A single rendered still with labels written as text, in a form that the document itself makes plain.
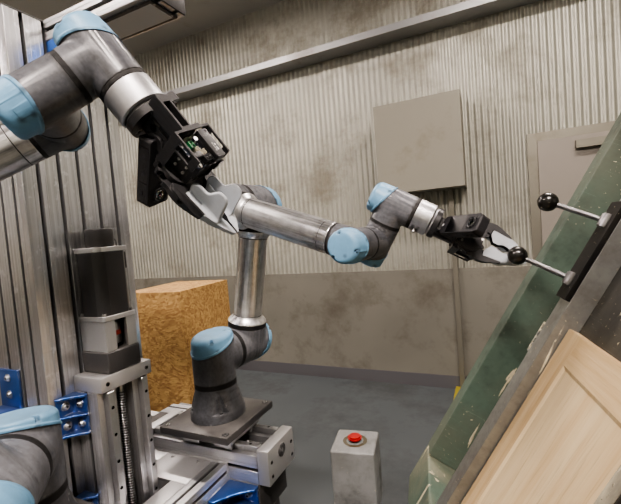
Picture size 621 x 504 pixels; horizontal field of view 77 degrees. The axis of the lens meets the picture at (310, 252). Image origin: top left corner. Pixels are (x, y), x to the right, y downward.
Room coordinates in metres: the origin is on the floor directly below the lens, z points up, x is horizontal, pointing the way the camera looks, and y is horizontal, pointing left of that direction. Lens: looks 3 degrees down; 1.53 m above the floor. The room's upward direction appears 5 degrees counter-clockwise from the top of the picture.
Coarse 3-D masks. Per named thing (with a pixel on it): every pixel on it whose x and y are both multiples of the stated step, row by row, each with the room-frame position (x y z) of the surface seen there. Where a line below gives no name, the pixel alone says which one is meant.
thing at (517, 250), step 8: (512, 248) 0.80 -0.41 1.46; (520, 248) 0.79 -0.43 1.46; (512, 256) 0.79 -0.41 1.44; (520, 256) 0.78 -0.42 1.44; (536, 264) 0.77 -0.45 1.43; (544, 264) 0.76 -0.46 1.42; (552, 272) 0.75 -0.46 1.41; (560, 272) 0.74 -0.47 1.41; (568, 272) 0.73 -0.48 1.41; (568, 280) 0.72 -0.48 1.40
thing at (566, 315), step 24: (600, 264) 0.70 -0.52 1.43; (600, 288) 0.70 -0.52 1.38; (552, 312) 0.76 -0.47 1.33; (576, 312) 0.71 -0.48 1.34; (552, 336) 0.72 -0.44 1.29; (528, 360) 0.75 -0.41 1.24; (528, 384) 0.73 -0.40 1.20; (504, 408) 0.74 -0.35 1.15; (480, 432) 0.79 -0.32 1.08; (504, 432) 0.74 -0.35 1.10; (480, 456) 0.76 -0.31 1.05; (456, 480) 0.79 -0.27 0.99
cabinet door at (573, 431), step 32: (576, 352) 0.64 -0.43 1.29; (544, 384) 0.69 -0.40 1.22; (576, 384) 0.60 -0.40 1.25; (608, 384) 0.52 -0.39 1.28; (544, 416) 0.64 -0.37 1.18; (576, 416) 0.56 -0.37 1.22; (608, 416) 0.50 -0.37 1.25; (512, 448) 0.68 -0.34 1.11; (544, 448) 0.60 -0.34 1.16; (576, 448) 0.52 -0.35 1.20; (608, 448) 0.47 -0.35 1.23; (480, 480) 0.74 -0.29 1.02; (512, 480) 0.63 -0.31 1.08; (544, 480) 0.55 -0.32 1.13; (576, 480) 0.49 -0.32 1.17; (608, 480) 0.44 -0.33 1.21
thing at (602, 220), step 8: (544, 200) 0.77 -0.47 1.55; (552, 200) 0.77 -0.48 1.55; (544, 208) 0.78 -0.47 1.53; (552, 208) 0.77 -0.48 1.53; (560, 208) 0.77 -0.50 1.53; (568, 208) 0.75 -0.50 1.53; (584, 216) 0.74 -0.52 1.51; (592, 216) 0.72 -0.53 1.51; (600, 216) 0.72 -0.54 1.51; (608, 216) 0.70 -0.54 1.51; (600, 224) 0.71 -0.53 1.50
